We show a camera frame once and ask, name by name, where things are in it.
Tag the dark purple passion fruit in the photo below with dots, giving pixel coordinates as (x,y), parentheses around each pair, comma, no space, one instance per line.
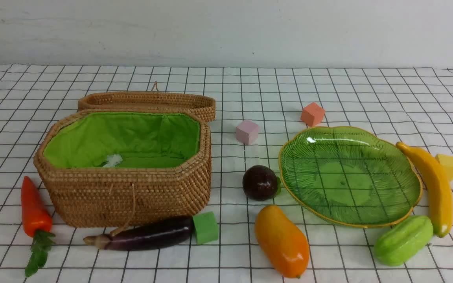
(260,183)

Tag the purple plastic eggplant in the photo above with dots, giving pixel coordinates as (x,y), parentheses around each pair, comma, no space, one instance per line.
(158,235)

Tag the orange plastic mango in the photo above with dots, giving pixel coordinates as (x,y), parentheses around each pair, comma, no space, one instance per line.
(283,243)

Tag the green plastic star fruit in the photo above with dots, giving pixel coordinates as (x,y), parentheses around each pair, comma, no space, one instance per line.
(403,241)

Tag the orange plastic carrot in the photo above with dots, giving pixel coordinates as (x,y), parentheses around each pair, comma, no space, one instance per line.
(37,224)

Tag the yellow plastic banana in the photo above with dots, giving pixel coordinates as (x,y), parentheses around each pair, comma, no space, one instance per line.
(438,186)

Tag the pink foam cube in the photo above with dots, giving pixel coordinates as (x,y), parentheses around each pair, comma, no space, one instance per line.
(247,132)

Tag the woven rattan basket lid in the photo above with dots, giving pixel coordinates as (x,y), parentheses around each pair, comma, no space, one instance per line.
(202,106)

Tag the orange foam cube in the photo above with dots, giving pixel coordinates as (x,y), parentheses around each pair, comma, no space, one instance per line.
(312,114)

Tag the green foam cube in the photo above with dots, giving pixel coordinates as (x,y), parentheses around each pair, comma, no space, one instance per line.
(206,228)

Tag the woven rattan basket green lining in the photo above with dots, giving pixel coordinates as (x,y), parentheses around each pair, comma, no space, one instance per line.
(107,168)

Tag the green glass leaf plate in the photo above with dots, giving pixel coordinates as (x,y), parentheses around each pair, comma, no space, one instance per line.
(348,176)

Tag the yellow foam cube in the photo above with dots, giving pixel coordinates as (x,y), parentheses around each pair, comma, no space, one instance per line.
(446,161)

